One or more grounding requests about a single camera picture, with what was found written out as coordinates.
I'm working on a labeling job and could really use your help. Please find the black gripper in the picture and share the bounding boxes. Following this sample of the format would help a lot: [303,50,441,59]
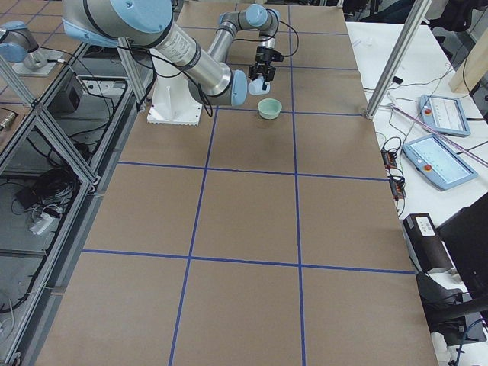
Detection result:
[248,47,276,82]

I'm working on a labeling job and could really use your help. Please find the light blue plastic cup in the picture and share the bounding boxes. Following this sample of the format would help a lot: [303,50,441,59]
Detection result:
[248,76,271,95]

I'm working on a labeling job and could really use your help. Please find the light green ceramic bowl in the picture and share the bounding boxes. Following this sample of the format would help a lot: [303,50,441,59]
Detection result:
[258,98,282,120]

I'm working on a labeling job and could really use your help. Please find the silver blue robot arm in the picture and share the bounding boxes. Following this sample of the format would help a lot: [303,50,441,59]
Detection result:
[63,1,248,106]
[207,4,284,82]

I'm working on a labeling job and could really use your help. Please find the small black device on table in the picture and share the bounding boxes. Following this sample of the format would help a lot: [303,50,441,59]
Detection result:
[393,76,403,85]

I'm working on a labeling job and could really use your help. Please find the far blue teach pendant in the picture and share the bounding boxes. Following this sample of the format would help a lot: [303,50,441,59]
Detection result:
[419,95,470,137]

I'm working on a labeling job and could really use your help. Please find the blue teach pendant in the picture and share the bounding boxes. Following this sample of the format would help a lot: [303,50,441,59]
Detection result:
[419,95,470,137]
[403,134,478,191]

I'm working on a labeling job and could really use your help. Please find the near blue teach pendant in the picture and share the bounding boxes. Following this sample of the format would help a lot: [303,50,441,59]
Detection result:
[403,134,478,191]

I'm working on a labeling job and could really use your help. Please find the black box with white label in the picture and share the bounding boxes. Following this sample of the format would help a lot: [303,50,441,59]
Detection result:
[403,213,453,274]

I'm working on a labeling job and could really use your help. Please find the black monitor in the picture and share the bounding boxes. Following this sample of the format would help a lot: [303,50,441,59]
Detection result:
[438,194,487,298]

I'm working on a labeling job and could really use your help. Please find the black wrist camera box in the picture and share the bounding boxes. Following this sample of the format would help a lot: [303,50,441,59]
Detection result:
[271,50,284,63]

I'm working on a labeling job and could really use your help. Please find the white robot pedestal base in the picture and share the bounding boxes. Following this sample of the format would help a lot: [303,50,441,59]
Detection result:
[147,54,203,126]

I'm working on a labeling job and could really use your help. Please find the aluminium frame post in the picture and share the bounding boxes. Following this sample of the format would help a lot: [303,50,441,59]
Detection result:
[363,0,432,120]

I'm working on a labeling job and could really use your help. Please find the aluminium frame cabinet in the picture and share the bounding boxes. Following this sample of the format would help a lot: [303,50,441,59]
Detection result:
[1,43,155,365]

